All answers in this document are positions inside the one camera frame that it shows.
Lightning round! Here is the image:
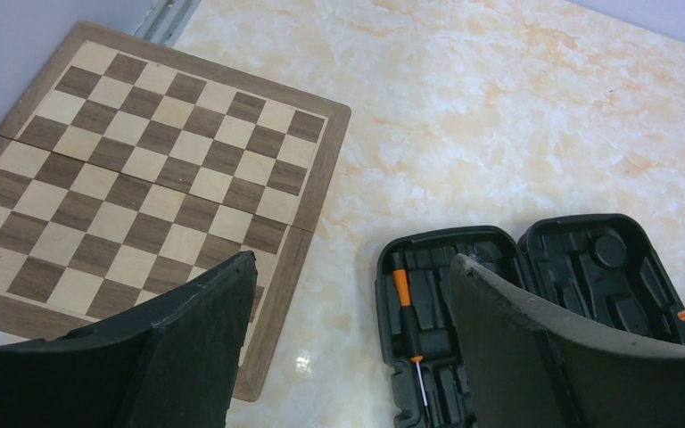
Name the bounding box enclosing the small orange bit driver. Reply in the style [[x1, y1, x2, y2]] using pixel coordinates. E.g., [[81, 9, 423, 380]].
[[392, 252, 428, 408]]

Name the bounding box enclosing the wooden chessboard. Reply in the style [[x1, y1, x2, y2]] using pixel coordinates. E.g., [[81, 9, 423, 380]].
[[0, 21, 351, 401]]

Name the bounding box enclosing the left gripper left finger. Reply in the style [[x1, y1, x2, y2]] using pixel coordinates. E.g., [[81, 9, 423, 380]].
[[0, 251, 258, 427]]

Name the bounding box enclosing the black plastic tool case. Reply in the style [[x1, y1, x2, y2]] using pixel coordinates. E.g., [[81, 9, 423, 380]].
[[375, 214, 685, 427]]

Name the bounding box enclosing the aluminium frame rail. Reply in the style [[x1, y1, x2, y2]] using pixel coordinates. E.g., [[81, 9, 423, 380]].
[[133, 0, 201, 47]]

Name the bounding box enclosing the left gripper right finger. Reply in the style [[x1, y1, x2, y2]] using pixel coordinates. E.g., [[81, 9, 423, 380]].
[[449, 254, 685, 427]]

